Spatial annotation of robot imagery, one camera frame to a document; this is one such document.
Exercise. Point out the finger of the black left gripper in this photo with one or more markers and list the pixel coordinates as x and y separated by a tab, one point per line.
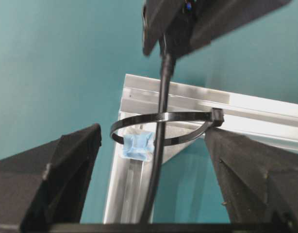
157	15
202	21

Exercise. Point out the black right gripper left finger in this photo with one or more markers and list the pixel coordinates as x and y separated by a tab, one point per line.
48	184

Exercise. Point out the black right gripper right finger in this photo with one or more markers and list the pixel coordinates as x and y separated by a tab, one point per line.
259	183

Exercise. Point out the black zip tie loop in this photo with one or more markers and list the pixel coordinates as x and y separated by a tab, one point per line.
213	118

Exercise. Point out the aluminium extrusion frame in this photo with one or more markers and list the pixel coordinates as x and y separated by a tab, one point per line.
268	121

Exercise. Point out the blue zip tie mount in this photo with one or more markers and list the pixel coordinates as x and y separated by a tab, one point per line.
138	146

